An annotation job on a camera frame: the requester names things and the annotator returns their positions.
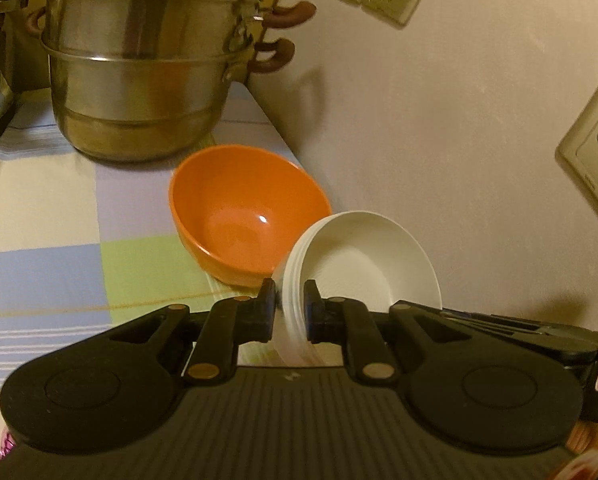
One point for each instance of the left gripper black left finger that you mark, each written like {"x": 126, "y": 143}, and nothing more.
{"x": 220, "y": 332}

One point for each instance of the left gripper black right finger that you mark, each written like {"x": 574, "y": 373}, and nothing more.
{"x": 348, "y": 323}

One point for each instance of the white ribbed bowl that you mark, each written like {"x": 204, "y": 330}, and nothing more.
{"x": 354, "y": 254}

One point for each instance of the right hand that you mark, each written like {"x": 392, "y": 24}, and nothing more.
{"x": 583, "y": 442}

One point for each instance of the orange plastic bowl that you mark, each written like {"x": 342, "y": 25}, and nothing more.
{"x": 238, "y": 210}

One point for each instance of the checkered tablecloth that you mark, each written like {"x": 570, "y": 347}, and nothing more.
{"x": 83, "y": 245}

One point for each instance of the stainless steel steamer pot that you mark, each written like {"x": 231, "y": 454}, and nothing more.
{"x": 135, "y": 80}

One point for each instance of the single wall socket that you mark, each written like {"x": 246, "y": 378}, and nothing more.
{"x": 591, "y": 152}

